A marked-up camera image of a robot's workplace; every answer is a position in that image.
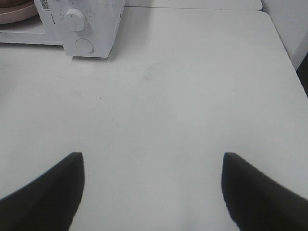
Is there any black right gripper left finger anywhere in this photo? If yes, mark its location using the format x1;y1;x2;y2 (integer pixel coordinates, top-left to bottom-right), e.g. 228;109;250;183
0;152;84;231

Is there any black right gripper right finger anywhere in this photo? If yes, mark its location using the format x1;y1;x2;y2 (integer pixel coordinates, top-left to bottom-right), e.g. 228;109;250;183
221;153;308;231

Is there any round white door button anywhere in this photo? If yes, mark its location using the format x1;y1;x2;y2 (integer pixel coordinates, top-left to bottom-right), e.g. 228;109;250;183
75;38;94;53

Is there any pink round plate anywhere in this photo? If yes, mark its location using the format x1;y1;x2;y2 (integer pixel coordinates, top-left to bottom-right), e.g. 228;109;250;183
0;0;38;25

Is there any white microwave oven body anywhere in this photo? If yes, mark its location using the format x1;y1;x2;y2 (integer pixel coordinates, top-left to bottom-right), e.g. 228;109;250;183
0;0;125;58

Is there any lower white timer knob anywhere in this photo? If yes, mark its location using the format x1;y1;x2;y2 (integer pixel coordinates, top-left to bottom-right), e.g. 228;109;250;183
64;8;85;32

